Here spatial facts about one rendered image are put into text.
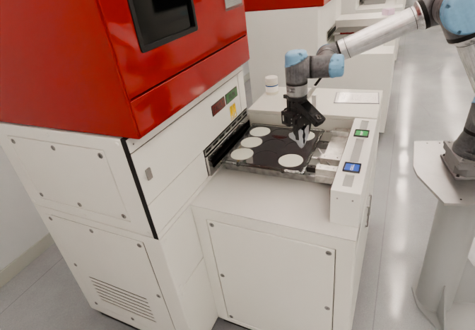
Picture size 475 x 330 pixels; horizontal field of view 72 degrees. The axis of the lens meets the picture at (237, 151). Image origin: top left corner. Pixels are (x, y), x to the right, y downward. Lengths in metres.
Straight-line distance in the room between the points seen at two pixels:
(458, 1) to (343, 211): 0.67
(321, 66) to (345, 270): 0.69
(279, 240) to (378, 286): 0.97
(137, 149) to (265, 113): 0.82
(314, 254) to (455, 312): 1.02
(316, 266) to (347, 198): 0.30
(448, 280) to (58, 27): 1.81
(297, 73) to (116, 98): 0.58
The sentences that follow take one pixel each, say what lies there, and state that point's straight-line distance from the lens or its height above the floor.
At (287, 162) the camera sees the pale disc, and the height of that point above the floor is 0.90.
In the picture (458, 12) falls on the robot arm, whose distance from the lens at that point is 1.12.
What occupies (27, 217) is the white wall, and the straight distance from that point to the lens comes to 2.68.
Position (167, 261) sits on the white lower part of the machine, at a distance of 1.29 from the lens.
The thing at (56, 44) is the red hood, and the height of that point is 1.49.
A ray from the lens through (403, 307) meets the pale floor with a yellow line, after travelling 2.04.
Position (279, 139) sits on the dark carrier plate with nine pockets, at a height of 0.90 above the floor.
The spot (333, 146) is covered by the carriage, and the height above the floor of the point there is 0.88.
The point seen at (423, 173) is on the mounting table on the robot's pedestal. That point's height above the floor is 0.82.
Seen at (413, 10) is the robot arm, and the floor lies 1.42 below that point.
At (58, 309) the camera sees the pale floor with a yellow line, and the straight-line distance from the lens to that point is 2.37.
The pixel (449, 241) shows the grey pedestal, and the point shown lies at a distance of 1.70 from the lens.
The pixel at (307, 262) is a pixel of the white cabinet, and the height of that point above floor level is 0.66.
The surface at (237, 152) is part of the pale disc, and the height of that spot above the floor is 0.90.
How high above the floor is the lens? 1.62
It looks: 30 degrees down
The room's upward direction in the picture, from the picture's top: 8 degrees counter-clockwise
